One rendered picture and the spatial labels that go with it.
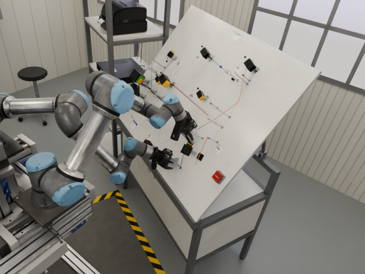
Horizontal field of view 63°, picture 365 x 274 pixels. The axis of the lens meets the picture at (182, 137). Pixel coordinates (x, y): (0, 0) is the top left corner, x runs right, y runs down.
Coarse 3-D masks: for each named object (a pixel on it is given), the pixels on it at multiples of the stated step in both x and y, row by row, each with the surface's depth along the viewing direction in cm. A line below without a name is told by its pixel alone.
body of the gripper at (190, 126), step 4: (188, 112) 164; (188, 116) 165; (184, 120) 161; (188, 120) 166; (192, 120) 167; (184, 124) 165; (188, 124) 166; (192, 124) 167; (196, 124) 169; (184, 128) 165; (188, 128) 166; (192, 128) 170; (184, 132) 168
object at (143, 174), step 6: (126, 138) 247; (138, 156) 233; (132, 162) 249; (138, 162) 236; (132, 168) 254; (138, 168) 240; (144, 168) 226; (138, 174) 244; (144, 174) 230; (150, 174) 219; (138, 180) 248; (144, 180) 234; (150, 180) 222; (144, 186) 237; (150, 186) 225; (144, 192) 241; (150, 192) 229
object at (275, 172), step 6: (258, 156) 198; (264, 156) 195; (258, 162) 199; (264, 162) 194; (270, 168) 190; (276, 168) 190; (276, 174) 187; (270, 180) 193; (276, 180) 193; (270, 186) 194; (270, 192) 199
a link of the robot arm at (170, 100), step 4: (172, 92) 154; (164, 96) 154; (168, 96) 153; (172, 96) 151; (176, 96) 152; (164, 100) 152; (168, 100) 151; (172, 100) 151; (176, 100) 152; (164, 104) 153; (168, 104) 152; (172, 104) 152; (176, 104) 153; (180, 104) 156; (172, 108) 152; (176, 108) 154; (180, 108) 156; (176, 112) 156; (180, 112) 157
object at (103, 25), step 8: (112, 0) 224; (120, 0) 226; (128, 0) 229; (104, 8) 221; (112, 8) 214; (120, 8) 211; (128, 8) 213; (136, 8) 216; (144, 8) 220; (104, 16) 222; (112, 16) 211; (120, 16) 213; (128, 16) 216; (136, 16) 219; (144, 16) 223; (104, 24) 220; (112, 24) 213; (120, 24) 216; (128, 24) 219; (136, 24) 223; (144, 24) 226; (120, 32) 219; (128, 32) 222; (136, 32) 227
